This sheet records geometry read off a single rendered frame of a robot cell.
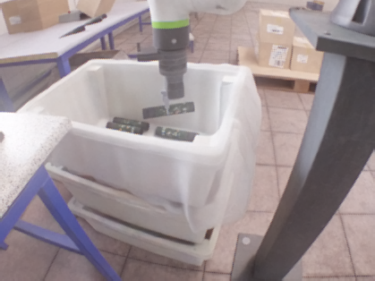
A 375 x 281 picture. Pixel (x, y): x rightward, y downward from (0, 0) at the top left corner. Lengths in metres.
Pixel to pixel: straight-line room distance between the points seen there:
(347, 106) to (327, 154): 0.11
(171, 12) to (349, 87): 0.39
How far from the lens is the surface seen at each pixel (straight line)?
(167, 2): 0.55
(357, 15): 0.40
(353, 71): 0.40
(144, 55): 0.60
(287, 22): 2.24
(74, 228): 0.55
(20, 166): 0.41
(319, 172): 0.51
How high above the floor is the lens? 0.98
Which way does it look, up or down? 37 degrees down
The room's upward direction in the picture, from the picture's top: 2 degrees counter-clockwise
